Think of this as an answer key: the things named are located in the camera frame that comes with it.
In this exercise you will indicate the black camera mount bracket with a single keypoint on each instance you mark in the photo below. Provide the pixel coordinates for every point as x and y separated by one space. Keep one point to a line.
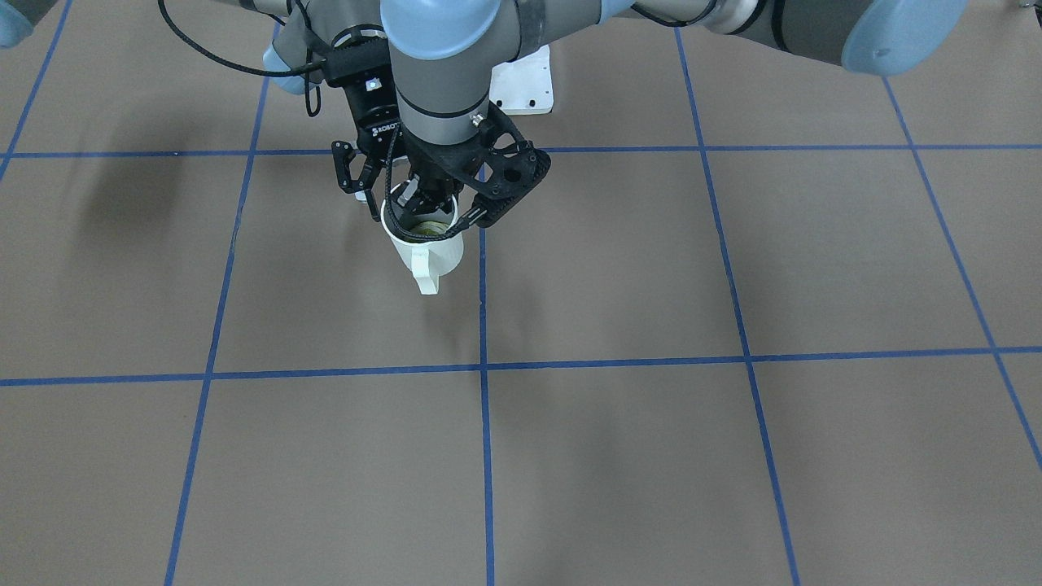
498 163

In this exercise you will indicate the lemon slice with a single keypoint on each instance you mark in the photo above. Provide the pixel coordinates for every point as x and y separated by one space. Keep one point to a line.
428 230

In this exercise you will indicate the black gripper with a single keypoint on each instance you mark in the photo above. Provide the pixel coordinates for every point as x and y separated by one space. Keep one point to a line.
426 172
372 111

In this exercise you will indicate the white HOME mug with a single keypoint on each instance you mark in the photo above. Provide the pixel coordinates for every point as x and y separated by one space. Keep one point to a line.
426 261

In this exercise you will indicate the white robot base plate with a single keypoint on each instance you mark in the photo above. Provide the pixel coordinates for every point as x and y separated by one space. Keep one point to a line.
524 87

